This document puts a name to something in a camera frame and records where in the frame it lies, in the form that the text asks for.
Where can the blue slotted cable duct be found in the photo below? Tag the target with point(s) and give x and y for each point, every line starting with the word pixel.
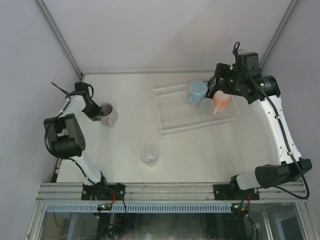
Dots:
pixel 137 208

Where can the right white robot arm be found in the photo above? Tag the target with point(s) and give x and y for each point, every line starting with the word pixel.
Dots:
pixel 244 78

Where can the aluminium frame post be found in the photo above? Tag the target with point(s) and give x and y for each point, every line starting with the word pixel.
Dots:
pixel 279 30
pixel 43 9

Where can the pink ceramic mug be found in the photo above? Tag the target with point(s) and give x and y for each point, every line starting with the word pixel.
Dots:
pixel 221 101

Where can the black mug cream inside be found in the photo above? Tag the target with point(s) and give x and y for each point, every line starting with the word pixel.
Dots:
pixel 210 85

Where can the light blue mug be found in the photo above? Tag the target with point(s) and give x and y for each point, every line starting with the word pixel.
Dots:
pixel 197 92

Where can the clear glass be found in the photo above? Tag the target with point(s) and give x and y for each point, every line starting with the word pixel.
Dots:
pixel 205 108
pixel 149 155

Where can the aluminium front rail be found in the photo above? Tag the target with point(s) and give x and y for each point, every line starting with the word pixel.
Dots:
pixel 157 193

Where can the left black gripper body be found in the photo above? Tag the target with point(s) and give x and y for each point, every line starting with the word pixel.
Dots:
pixel 94 111

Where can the left aluminium frame post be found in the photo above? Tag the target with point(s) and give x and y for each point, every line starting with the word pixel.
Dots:
pixel 43 9

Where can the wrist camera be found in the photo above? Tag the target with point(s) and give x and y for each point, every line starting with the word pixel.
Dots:
pixel 85 88
pixel 247 62

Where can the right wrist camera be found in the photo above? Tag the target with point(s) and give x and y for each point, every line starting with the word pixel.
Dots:
pixel 247 62

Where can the lilac ceramic mug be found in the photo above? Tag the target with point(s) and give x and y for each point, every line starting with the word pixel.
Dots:
pixel 108 116

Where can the right aluminium frame post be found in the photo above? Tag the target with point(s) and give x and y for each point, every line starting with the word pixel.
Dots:
pixel 279 30

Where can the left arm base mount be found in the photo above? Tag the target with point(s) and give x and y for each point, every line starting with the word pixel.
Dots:
pixel 102 192

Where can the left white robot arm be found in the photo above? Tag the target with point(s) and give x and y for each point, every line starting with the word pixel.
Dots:
pixel 63 137

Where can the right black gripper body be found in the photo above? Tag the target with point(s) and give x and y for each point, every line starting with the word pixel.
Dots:
pixel 219 78

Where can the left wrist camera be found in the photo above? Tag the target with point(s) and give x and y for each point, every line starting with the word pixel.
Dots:
pixel 85 88

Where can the clear acrylic dish rack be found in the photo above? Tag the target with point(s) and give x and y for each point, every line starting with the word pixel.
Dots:
pixel 176 115

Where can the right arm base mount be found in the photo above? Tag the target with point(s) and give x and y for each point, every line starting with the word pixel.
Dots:
pixel 231 191

